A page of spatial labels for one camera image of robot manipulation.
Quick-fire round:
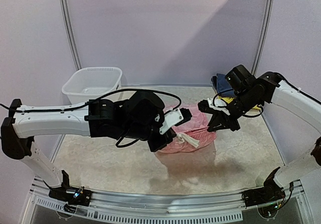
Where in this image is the navy blue tank top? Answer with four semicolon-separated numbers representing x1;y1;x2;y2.
211;73;235;97

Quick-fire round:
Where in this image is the pink garment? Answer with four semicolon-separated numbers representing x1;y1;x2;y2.
157;104;216;154

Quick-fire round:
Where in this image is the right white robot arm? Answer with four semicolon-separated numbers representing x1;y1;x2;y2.
206;65;320;192

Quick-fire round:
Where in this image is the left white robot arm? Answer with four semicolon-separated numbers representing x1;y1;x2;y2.
1;89;183;201

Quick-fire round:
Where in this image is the white plastic laundry basket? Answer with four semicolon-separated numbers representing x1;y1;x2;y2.
62;67;122;104

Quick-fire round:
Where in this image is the folded yellow shirt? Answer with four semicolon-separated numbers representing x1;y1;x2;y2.
218;96;260;110

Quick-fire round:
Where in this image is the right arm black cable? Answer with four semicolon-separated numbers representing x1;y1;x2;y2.
213;89;264;118

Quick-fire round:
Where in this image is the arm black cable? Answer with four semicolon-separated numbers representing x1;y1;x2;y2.
213;89;264;118
0;88;183;148

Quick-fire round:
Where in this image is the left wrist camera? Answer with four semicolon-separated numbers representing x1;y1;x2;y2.
159;108;192;135

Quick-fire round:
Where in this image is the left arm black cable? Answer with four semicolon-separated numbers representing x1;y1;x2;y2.
0;88;183;148

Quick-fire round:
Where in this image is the aluminium front rail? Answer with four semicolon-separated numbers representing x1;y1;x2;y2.
22;177;313;223

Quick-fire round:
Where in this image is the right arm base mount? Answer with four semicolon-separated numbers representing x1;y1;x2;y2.
242;167;294;210

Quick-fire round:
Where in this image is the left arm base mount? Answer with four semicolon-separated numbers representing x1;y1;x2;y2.
45;170;93;206

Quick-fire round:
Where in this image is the right aluminium frame post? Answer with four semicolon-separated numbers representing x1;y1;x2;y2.
251;0;273;75

